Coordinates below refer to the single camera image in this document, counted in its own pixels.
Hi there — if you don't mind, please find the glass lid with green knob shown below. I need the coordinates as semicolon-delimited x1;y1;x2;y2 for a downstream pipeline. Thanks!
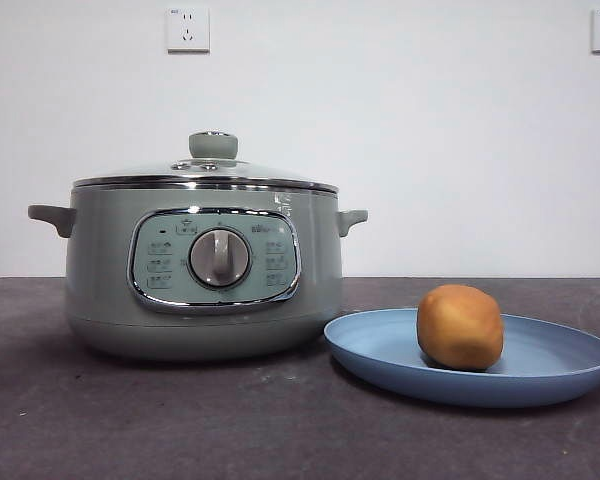
71;130;340;196

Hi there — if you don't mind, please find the brown potato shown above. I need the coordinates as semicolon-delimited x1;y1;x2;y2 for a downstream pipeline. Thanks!
416;284;506;373

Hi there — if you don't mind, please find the blue round plate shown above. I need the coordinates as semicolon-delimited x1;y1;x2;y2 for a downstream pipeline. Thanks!
322;307;600;408

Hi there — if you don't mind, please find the pale green electric steamer pot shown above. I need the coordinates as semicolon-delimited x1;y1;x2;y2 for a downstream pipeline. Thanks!
27;187;370;363

